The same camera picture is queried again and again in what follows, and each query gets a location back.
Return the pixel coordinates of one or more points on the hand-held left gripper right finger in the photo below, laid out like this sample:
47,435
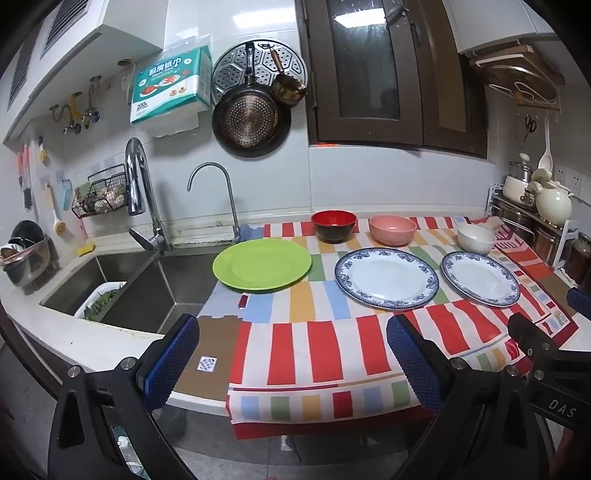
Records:
415,364

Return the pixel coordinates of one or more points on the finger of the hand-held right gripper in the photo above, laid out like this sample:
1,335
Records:
581,302
531,334

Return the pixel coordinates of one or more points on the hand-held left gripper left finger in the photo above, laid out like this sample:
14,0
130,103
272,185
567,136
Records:
173,355

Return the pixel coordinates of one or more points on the blue rimmed white plate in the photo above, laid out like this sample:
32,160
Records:
385,279
480,279

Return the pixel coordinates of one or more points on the white bowl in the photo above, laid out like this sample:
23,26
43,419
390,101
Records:
477,240

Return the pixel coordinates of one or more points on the green plate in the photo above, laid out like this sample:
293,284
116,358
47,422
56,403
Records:
261,265

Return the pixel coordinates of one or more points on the pink bowl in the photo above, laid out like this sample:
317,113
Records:
392,230

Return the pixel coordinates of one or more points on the red and black bowl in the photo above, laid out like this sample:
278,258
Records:
333,226

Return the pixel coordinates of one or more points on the brown cardboard sheet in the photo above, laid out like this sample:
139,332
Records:
214,341
554,288

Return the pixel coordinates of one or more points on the glass jar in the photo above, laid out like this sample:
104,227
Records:
579,261

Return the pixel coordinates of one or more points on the white countertop shelf rack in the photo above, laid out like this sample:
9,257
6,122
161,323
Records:
565,244

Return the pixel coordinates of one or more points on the stainless steel sink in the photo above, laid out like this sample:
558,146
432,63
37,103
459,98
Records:
152,286

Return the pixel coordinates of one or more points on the red patterned cloth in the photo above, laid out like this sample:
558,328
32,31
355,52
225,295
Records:
521,254

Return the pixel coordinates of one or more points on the white basket of greens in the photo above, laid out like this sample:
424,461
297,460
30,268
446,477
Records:
99,302

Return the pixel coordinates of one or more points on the colourful striped tablecloth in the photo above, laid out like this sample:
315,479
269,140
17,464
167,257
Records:
323,346

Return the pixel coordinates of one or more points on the cream teapot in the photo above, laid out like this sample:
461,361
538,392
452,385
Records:
554,205

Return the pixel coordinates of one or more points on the steel pot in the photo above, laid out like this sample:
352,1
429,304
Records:
517,221

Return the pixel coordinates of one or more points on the white pot with glass lid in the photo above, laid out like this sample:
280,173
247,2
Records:
515,184

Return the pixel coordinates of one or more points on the yellow sponge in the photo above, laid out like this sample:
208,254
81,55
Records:
86,249

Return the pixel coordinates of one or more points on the white rice spoon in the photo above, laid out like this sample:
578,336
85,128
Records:
545,159

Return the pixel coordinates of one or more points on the thin gooseneck faucet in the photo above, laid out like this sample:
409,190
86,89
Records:
231,198

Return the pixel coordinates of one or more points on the yellow dish brush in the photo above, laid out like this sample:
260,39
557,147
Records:
58,226

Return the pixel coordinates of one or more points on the tall chrome faucet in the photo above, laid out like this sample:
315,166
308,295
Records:
136,184

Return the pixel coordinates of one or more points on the metal strainer pot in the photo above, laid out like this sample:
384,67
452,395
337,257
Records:
23,263

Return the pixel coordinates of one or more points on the black scissors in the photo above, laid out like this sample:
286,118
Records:
529,127

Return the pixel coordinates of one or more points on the pink hanging kitchen tool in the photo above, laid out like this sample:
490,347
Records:
25,170

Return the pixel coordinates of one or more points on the wooden cutting board rack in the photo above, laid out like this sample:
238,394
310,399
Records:
517,74

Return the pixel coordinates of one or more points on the small hanging brush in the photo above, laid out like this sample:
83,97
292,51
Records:
43,154

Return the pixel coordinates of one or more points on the black frying pan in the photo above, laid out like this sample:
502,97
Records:
249,122

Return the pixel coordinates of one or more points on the kitchen paper towel pack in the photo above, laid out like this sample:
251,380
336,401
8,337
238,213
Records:
168,83

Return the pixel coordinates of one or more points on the small brass saucepan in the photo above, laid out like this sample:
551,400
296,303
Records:
288,92

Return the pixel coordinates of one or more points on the round metal steamer rack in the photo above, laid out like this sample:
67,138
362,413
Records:
228,69

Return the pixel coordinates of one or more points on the dark framed window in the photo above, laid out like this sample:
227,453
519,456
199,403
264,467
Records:
364,69

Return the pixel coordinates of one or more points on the wall power outlet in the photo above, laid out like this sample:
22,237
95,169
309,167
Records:
570,177

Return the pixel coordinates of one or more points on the metal wall tap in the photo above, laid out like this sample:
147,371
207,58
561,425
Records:
91,113

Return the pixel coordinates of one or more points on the white wall cabinet with vents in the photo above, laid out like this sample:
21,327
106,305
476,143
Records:
74,46

